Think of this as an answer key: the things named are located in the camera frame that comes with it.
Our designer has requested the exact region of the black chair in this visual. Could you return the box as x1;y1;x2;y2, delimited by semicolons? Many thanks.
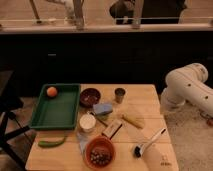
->
0;70;30;170

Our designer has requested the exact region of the blue sponge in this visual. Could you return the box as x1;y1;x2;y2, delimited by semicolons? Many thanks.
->
93;103;113;115

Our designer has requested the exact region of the green plastic tray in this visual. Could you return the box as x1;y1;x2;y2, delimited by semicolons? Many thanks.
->
29;83;81;130

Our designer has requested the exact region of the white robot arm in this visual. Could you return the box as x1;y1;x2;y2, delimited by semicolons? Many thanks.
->
160;63;213;117

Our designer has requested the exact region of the white round container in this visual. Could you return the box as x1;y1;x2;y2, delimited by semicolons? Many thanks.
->
79;114;96;132

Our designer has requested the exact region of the metal cup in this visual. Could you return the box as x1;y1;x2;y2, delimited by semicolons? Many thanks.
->
115;88;126;104

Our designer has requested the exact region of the white dish brush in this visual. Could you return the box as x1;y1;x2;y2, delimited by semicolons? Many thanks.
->
134;128;166;158

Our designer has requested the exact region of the clear plastic bag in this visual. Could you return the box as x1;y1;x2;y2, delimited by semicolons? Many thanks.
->
76;132;89;154

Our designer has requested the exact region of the dark purple bowl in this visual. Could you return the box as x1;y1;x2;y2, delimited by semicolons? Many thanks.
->
80;88;101;108

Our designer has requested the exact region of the orange fruit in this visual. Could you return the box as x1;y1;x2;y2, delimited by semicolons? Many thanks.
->
46;87;58;98

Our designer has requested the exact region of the wooden block brush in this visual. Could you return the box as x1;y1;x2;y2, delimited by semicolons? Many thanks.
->
102;119;122;139

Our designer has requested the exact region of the green cucumber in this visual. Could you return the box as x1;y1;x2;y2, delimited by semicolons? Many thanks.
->
38;136;67;148

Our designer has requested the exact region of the orange bowl with beads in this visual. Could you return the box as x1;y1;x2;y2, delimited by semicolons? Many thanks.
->
84;136;115;171

